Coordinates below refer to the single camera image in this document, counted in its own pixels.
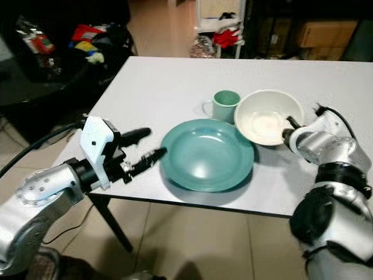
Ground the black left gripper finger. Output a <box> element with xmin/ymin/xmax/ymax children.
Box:
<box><xmin>119</xmin><ymin>127</ymin><xmax>152</xmax><ymax>147</ymax></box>
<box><xmin>130</xmin><ymin>146</ymin><xmax>168</xmax><ymax>176</ymax></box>

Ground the white round bowl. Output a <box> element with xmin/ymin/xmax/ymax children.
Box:
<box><xmin>233</xmin><ymin>89</ymin><xmax>305</xmax><ymax>147</ymax></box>

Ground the teal round plate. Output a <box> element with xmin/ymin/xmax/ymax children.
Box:
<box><xmin>160</xmin><ymin>118</ymin><xmax>256</xmax><ymax>194</ymax></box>

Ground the black table leg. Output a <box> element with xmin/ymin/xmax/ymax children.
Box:
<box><xmin>92</xmin><ymin>192</ymin><xmax>135</xmax><ymax>253</ymax></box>

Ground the light green mug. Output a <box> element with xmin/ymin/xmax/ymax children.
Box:
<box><xmin>202</xmin><ymin>89</ymin><xmax>242</xmax><ymax>125</ymax></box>

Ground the brown cardboard box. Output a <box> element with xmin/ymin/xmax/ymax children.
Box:
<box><xmin>294</xmin><ymin>19</ymin><xmax>360</xmax><ymax>60</ymax></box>

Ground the black low cabinet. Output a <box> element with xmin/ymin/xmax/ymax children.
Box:
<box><xmin>0</xmin><ymin>51</ymin><xmax>130</xmax><ymax>139</ymax></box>

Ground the red and yellow bag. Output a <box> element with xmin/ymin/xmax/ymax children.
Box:
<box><xmin>70</xmin><ymin>23</ymin><xmax>107</xmax><ymax>65</ymax></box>

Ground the red cloth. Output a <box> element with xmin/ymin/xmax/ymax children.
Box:
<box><xmin>212</xmin><ymin>27</ymin><xmax>244</xmax><ymax>50</ymax></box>

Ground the dark mesh floor fan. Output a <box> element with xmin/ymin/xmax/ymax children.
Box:
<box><xmin>29</xmin><ymin>247</ymin><xmax>95</xmax><ymax>280</ymax></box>

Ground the black printed snack bag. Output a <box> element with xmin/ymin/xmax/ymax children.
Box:
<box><xmin>14</xmin><ymin>16</ymin><xmax>57</xmax><ymax>60</ymax></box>

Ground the white shelf rack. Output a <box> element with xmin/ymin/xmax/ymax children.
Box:
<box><xmin>194</xmin><ymin>0</ymin><xmax>247</xmax><ymax>60</ymax></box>

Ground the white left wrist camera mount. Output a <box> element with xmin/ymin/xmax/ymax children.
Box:
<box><xmin>80</xmin><ymin>115</ymin><xmax>117</xmax><ymax>191</ymax></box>

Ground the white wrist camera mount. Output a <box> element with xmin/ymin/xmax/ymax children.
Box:
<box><xmin>80</xmin><ymin>115</ymin><xmax>117</xmax><ymax>191</ymax></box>
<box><xmin>314</xmin><ymin>111</ymin><xmax>357</xmax><ymax>141</ymax></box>

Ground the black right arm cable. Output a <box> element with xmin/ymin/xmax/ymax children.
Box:
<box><xmin>314</xmin><ymin>103</ymin><xmax>357</xmax><ymax>142</ymax></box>

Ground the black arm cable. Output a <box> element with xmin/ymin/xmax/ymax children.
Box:
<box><xmin>314</xmin><ymin>103</ymin><xmax>357</xmax><ymax>142</ymax></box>
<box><xmin>0</xmin><ymin>120</ymin><xmax>86</xmax><ymax>177</ymax></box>

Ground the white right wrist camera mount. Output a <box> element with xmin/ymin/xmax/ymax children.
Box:
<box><xmin>314</xmin><ymin>111</ymin><xmax>357</xmax><ymax>141</ymax></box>

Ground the thin black floor cable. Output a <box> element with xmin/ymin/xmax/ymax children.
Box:
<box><xmin>45</xmin><ymin>200</ymin><xmax>95</xmax><ymax>247</ymax></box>

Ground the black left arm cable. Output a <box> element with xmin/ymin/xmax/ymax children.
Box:
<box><xmin>0</xmin><ymin>120</ymin><xmax>86</xmax><ymax>177</ymax></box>

